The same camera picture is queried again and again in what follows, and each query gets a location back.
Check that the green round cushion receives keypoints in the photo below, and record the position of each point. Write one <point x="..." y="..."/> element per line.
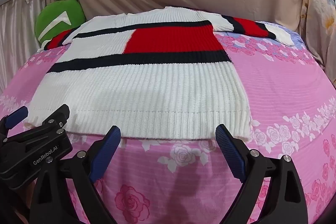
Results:
<point x="55" y="14"/>

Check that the pink floral blanket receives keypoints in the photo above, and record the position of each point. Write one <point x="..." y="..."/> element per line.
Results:
<point x="275" y="82"/>

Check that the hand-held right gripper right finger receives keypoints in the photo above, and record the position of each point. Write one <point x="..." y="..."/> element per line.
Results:
<point x="231" y="154"/>

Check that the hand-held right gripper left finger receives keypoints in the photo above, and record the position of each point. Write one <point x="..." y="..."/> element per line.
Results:
<point x="105" y="154"/>

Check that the pale floral cloth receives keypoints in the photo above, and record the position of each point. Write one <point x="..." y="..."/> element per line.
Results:
<point x="317" y="16"/>

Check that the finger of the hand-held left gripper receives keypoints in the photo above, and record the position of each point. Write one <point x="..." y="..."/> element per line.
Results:
<point x="58" y="114"/>
<point x="15" y="117"/>

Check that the white satin curtain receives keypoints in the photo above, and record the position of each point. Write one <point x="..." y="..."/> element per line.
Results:
<point x="15" y="29"/>

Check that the white red navy knit sweater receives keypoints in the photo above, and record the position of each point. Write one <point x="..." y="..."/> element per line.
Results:
<point x="144" y="82"/>

